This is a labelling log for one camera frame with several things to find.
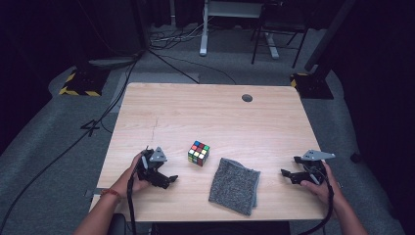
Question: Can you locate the person's right hand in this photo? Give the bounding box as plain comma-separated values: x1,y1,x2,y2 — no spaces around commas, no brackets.
300,161,345,206

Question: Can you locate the black seat edge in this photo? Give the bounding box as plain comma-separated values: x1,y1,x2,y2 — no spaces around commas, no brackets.
112,212,127,235

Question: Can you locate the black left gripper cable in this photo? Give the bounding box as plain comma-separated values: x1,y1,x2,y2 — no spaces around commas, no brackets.
126,169,138,235

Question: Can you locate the yellow-black striped stand base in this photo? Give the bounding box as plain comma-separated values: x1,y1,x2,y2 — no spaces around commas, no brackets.
290,71,335,100
58,66,111,98

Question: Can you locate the red bracelet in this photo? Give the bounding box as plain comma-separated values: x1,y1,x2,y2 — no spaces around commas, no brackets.
99,188,122,201

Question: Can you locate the person's left hand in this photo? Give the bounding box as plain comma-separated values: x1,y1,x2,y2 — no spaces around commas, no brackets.
111,153,153,199

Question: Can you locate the long black floor cable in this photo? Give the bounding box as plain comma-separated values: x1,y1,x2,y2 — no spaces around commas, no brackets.
0,52,145,233

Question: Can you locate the grey slanted stand pole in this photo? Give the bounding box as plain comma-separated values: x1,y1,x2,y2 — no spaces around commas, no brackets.
303,0,357,73

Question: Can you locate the multicoloured puzzle cube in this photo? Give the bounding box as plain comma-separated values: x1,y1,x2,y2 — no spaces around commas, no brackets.
187,140,211,167

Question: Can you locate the bundle of floor cables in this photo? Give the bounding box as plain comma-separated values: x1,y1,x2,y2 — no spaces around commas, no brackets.
148,18,216,52

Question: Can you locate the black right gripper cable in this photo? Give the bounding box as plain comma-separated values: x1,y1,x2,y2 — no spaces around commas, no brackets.
298,169,336,235

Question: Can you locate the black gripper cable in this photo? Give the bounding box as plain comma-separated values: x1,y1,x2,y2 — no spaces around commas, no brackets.
126,169,138,235
298,169,336,235

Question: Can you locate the white desk frame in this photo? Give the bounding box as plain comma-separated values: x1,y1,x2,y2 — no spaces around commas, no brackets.
199,0,282,60

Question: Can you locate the grey fluffy cloth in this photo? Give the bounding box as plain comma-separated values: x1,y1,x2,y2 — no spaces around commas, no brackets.
207,157,261,216

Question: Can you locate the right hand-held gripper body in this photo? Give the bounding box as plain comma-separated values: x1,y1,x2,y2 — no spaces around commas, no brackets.
300,149,337,186

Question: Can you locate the person's dark clothing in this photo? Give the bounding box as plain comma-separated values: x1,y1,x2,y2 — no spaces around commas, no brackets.
151,220,292,235

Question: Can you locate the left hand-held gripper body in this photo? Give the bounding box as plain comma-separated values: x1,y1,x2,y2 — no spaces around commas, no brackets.
136,146,171,188

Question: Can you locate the black metal chair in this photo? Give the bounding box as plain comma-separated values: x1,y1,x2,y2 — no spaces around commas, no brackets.
250,1,310,70

